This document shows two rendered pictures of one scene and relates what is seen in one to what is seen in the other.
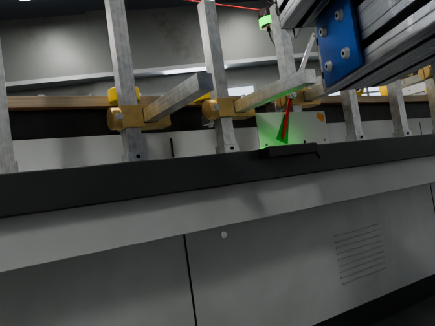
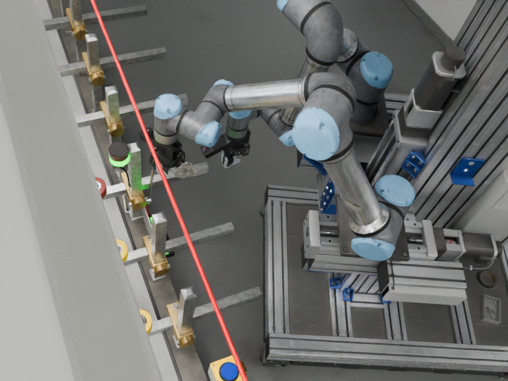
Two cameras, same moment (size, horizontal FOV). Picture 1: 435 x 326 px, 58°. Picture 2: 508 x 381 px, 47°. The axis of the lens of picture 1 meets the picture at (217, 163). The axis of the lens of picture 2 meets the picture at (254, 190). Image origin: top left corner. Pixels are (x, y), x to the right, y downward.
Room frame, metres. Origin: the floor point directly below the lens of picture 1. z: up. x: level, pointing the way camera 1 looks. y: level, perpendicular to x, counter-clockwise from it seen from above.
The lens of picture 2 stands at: (0.84, 0.81, 2.59)
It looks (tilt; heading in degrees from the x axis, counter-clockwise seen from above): 56 degrees down; 265
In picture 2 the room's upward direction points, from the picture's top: 16 degrees clockwise
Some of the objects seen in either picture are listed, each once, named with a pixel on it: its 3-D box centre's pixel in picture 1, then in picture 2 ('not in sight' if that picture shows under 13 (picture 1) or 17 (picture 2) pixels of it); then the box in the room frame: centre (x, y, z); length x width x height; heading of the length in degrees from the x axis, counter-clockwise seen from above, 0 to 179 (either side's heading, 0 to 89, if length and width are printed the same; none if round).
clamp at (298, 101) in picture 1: (296, 98); (132, 190); (1.16, -0.26, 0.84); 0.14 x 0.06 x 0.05; 122
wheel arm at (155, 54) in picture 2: not in sight; (101, 63); (1.40, -0.72, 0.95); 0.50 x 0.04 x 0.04; 32
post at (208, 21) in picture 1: (218, 88); (158, 253); (1.01, -0.03, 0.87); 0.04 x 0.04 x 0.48; 32
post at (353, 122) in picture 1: (347, 85); (114, 133); (1.27, -0.46, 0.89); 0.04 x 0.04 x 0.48; 32
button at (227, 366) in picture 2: not in sight; (229, 371); (0.75, 0.41, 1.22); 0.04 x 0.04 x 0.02
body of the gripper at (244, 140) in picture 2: not in sight; (235, 140); (0.84, -0.48, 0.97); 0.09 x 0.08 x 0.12; 31
